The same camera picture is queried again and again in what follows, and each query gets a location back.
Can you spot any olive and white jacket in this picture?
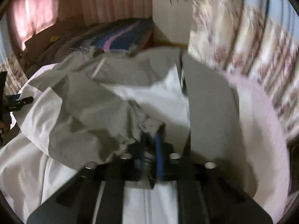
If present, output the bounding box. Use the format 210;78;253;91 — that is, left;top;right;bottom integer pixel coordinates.
1;47;244;223

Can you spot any blue floral curtain left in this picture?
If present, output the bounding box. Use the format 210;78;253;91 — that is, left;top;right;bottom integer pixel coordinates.
0;14;27;95

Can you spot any blue floral curtain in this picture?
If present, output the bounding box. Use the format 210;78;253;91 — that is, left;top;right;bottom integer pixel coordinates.
0;14;27;95
188;0;298;141

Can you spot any pink window curtain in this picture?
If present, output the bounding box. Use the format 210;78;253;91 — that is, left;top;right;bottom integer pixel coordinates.
10;0;59;51

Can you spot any dark framed object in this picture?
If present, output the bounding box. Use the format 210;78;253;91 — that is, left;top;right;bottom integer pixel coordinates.
289;138;298;193

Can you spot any dark bed with brown headboard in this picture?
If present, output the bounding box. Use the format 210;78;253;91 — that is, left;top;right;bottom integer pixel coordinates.
17;16;156;77

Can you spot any striped dark blanket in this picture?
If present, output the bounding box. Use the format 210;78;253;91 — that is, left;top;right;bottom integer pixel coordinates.
30;18;155;59

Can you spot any blue floral curtain right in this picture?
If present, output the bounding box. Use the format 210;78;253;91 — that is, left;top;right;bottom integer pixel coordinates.
188;0;298;141

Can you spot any white wardrobe with decals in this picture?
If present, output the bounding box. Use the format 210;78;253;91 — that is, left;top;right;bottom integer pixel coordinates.
152;0;193;45

